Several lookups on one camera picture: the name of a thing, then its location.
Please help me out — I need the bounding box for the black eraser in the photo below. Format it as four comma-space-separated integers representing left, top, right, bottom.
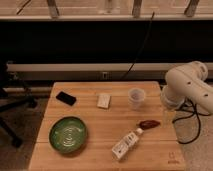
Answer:
56, 91, 76, 106

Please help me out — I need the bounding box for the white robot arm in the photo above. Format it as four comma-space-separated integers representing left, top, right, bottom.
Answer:
161, 61, 213, 114

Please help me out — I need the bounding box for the white sponge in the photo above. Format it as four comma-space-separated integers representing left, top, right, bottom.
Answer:
97, 93, 111, 109

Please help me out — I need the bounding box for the clear plastic cup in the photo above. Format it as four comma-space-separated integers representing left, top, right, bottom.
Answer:
128, 88, 146, 110

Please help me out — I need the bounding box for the green ceramic bowl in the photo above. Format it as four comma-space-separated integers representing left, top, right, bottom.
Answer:
49, 116, 88, 154

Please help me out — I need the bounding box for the white plastic bottle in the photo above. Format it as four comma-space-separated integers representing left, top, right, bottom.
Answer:
111, 128, 143, 160

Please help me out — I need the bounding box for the black office chair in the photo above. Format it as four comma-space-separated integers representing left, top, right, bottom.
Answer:
0, 60, 38, 148

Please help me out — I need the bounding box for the black hanging cable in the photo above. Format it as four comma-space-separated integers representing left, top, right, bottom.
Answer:
119, 11, 156, 81

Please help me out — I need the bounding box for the black floor cable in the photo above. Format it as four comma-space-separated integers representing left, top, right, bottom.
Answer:
173, 98, 213, 145

